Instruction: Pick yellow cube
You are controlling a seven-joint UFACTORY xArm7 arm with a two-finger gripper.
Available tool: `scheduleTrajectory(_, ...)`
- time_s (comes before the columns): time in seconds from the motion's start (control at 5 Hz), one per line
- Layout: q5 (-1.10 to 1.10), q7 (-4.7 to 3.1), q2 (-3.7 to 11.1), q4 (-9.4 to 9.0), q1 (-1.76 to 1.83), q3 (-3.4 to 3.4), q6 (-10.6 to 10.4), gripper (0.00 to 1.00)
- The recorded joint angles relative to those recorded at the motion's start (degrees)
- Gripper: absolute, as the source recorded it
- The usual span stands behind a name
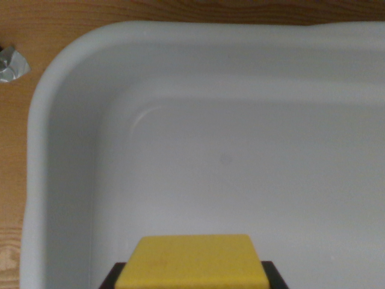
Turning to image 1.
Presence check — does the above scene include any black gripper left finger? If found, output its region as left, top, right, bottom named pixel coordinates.
left=100, top=262, right=128, bottom=289

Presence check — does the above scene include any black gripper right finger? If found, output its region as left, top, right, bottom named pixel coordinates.
left=260, top=260, right=290, bottom=289

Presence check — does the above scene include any yellow wooden cube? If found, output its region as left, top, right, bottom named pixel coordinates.
left=114, top=234, right=271, bottom=289

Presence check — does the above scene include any white plastic bin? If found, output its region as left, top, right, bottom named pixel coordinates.
left=18, top=20, right=385, bottom=289

